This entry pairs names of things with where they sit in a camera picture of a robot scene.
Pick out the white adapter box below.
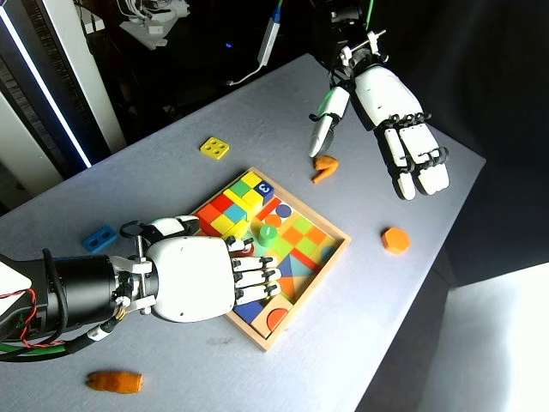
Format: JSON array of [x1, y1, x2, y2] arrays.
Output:
[[256, 15, 282, 66]]

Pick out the green cylinder block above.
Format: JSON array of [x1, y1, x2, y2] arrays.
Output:
[[257, 224, 281, 248]]

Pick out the white cable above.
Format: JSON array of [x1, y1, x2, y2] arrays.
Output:
[[226, 63, 263, 86]]

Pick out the toy fried chicken drumstick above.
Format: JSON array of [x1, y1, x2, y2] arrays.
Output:
[[311, 154, 340, 185]]

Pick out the lit white light strip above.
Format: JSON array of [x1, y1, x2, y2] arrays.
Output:
[[0, 6, 94, 169]]

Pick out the white plastic parts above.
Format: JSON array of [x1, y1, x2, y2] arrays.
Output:
[[118, 0, 192, 51]]

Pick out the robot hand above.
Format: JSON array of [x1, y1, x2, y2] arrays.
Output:
[[308, 63, 451, 202], [145, 215, 283, 324]]

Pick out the orange hexagon block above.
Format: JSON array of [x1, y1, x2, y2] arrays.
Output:
[[380, 226, 412, 255]]

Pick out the white upright post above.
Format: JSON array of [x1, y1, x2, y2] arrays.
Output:
[[40, 0, 126, 154]]

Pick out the grey table cloth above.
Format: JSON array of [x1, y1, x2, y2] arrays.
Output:
[[0, 53, 488, 412]]

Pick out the white side panel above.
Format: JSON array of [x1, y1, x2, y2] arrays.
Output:
[[0, 92, 65, 197]]

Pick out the blue two-hole brick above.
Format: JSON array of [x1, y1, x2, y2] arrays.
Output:
[[81, 226, 118, 254]]

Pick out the wooden puzzle tray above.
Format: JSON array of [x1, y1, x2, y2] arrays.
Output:
[[188, 166, 353, 354]]

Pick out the yellow four-hole block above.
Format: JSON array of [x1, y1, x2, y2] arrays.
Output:
[[199, 136, 231, 161]]

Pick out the blue number cube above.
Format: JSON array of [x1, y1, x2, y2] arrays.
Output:
[[253, 181, 275, 205]]

